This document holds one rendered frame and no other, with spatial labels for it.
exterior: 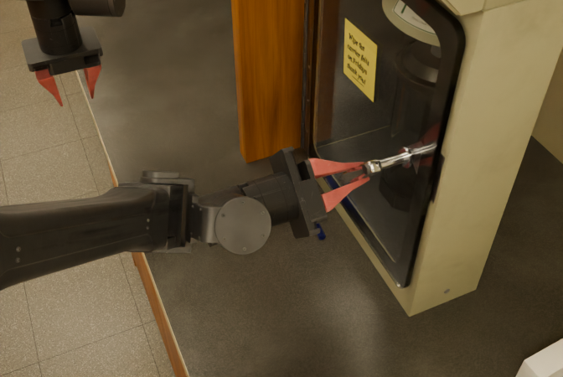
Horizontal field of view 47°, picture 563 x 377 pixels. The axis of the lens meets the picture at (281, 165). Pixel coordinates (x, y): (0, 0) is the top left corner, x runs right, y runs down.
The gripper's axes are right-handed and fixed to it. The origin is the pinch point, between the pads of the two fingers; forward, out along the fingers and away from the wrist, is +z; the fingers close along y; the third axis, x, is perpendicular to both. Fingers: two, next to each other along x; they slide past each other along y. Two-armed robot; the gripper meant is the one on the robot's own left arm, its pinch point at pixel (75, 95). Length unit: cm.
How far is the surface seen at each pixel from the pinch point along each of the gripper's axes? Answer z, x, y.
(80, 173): 109, 105, -2
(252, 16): -12.1, -8.7, 25.6
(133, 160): 15.7, 0.0, 6.4
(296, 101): 5.3, -8.6, 32.7
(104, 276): 109, 54, -4
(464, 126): -18, -46, 34
